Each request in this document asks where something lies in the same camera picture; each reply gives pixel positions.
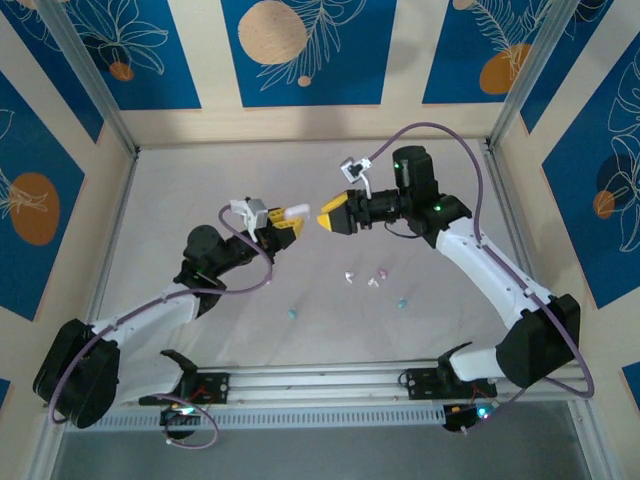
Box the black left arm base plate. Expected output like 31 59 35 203
177 370 232 407

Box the aluminium frame post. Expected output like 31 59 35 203
37 0 141 157
483 0 586 151

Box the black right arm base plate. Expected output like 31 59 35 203
399 366 500 402

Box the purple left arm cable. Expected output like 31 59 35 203
47 204 275 450

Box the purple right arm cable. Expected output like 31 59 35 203
369 122 596 434

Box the grey slotted cable duct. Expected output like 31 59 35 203
82 403 449 432

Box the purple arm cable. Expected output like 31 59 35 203
47 204 275 450
369 122 596 434

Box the black controller box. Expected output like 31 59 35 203
441 399 497 437
158 403 204 442

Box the aluminium side rail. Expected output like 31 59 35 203
480 139 601 480
27 149 141 480

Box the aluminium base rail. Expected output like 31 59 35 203
197 357 586 404

